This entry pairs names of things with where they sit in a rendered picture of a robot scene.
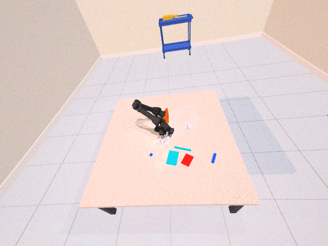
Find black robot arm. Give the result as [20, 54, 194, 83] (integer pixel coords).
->
[132, 99, 171, 135]

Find cyan flat rectangular plate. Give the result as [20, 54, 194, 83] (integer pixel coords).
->
[166, 150, 179, 166]

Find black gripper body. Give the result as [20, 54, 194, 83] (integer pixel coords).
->
[154, 126, 174, 134]

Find red flat rectangular plate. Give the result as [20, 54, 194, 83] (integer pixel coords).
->
[181, 153, 193, 166]

